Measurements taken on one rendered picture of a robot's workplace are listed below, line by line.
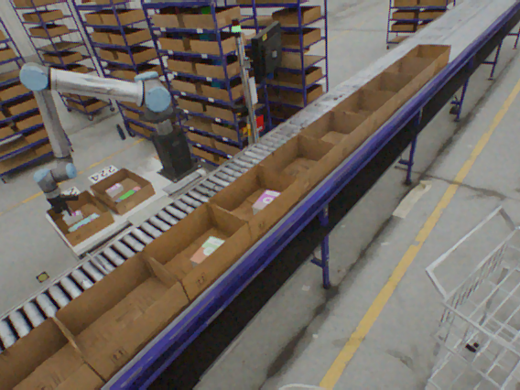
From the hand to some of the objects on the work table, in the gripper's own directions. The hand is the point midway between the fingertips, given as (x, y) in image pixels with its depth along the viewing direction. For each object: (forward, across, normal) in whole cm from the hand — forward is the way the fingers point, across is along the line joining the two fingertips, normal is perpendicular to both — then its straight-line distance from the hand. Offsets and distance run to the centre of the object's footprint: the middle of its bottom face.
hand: (73, 216), depth 219 cm
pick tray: (+3, +6, +4) cm, 8 cm away
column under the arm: (+4, -5, +78) cm, 78 cm away
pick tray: (+4, -3, +35) cm, 35 cm away
